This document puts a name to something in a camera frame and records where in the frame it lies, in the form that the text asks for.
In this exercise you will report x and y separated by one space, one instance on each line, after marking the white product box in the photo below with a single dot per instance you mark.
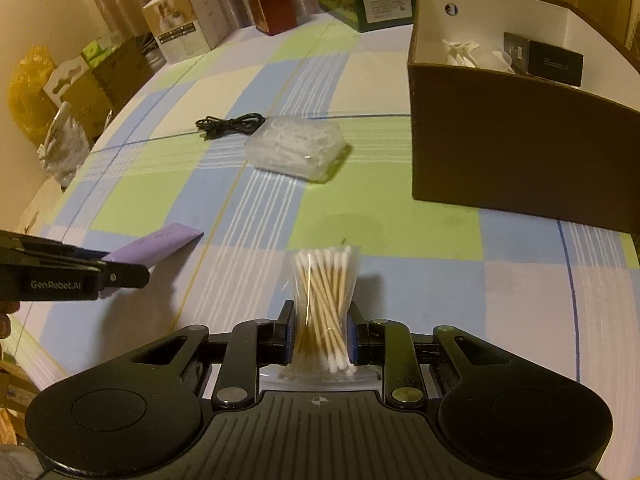
185 25

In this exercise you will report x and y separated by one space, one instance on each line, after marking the white plastic pieces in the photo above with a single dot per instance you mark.
457 50

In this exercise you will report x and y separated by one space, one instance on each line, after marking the yellow plastic bag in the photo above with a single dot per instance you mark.
30 90

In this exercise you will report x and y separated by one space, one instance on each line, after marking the plaid tablecloth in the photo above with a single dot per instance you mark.
200 200

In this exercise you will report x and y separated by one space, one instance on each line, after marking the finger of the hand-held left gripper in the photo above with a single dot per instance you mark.
45 250
127 276

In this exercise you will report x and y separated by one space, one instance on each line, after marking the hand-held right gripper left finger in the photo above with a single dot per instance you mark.
289 332

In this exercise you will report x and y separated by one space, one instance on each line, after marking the dark red paper box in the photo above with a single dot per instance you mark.
272 2

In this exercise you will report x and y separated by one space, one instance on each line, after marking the person's left hand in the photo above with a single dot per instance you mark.
4 326

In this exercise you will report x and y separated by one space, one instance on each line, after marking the brown storage box white inside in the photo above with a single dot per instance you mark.
500 150

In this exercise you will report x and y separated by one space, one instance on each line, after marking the purple packet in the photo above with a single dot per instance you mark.
160 241

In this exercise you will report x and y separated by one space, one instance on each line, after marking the clear plastic box of picks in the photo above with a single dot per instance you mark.
295 147

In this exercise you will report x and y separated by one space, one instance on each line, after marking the small black box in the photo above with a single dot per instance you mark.
555 62

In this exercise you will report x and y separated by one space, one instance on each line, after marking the bag of cotton swabs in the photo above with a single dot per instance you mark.
320 290

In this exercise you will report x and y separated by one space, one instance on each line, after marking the green and white small box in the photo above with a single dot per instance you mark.
97 50

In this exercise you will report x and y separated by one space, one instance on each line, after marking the crumpled clear plastic bag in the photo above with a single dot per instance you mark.
65 150

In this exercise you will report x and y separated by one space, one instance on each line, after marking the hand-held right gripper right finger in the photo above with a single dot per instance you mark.
351 334

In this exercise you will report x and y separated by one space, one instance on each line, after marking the kraft box with white cutout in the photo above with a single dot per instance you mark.
80 97

